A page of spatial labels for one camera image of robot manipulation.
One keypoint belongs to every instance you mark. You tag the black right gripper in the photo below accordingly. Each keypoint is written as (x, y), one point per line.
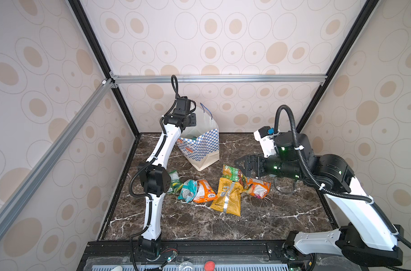
(258, 164)

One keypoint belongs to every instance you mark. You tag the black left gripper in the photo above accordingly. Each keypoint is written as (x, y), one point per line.
(193, 122)

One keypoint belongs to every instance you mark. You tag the green corn snack bag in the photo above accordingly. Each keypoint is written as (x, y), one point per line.
(233, 174)

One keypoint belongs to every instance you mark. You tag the yellow snack bag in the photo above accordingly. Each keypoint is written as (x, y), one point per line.
(228, 199)

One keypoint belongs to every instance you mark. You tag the orange Fox's candy bag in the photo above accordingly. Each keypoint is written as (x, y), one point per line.
(205, 193)

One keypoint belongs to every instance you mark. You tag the green Fox's spring tea bag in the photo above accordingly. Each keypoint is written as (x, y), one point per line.
(175, 184)

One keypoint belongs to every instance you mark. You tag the teal snack bag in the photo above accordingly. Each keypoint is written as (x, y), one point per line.
(188, 191)

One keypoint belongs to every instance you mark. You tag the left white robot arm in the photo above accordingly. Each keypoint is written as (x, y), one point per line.
(152, 180)

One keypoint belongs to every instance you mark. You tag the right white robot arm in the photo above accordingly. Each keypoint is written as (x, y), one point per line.
(370, 239)

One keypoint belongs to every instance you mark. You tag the blue checkered paper bag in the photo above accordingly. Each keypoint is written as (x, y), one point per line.
(200, 143)

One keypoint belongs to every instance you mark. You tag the red round button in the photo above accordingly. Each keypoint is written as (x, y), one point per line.
(209, 266)

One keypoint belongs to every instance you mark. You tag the aluminium rail on back wall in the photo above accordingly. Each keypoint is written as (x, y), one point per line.
(193, 79)

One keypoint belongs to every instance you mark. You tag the aluminium rail on wall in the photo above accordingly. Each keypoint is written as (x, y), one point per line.
(193, 79)
(20, 198)

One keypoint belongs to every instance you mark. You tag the black corner frame post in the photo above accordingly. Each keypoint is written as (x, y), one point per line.
(351, 38)
(99, 55)

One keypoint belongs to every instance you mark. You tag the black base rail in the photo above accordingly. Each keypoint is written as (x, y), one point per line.
(243, 255)

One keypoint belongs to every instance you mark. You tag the black right corner frame post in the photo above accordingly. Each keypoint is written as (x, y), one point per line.
(351, 38)

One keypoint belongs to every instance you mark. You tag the aluminium rail on left wall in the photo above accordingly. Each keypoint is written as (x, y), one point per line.
(20, 198)

